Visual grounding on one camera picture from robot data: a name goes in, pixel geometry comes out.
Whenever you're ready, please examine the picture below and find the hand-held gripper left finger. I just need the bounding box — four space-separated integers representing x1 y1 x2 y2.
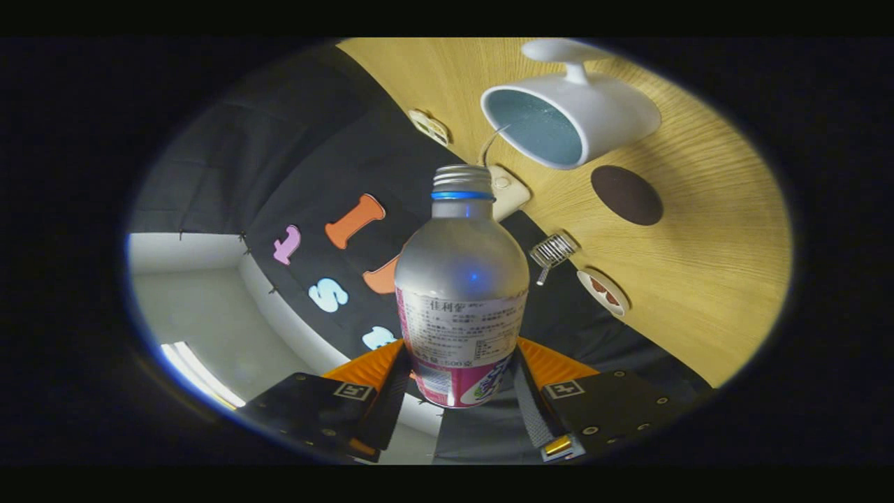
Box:
241 340 411 463

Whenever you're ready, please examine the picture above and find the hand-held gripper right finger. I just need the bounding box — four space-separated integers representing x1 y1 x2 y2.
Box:
513 337 713 462

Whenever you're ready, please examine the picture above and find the silver juice bottle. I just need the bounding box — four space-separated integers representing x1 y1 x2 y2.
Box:
394 165 530 409

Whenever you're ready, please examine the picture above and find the dark brown round coaster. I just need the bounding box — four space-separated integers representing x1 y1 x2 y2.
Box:
591 165 664 226

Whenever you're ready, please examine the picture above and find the white cup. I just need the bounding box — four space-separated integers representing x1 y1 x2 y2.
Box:
480 38 662 170

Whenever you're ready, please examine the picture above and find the white round plate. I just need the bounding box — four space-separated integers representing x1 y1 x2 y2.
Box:
577 269 631 316

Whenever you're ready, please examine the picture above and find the ceiling light panel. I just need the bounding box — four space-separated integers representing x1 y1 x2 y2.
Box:
161 341 247 409

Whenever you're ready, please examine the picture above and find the wooden table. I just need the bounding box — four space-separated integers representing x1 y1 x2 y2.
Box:
337 38 793 388

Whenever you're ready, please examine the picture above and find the white toaster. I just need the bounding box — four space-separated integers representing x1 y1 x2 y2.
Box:
487 164 532 222

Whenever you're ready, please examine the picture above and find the black backdrop cloth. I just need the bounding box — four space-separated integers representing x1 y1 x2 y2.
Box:
129 45 713 465

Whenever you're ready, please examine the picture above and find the white divided tray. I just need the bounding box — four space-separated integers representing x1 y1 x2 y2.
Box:
409 108 450 146

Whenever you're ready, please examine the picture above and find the metal wire basket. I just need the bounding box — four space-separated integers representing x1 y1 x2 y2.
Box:
529 232 580 270

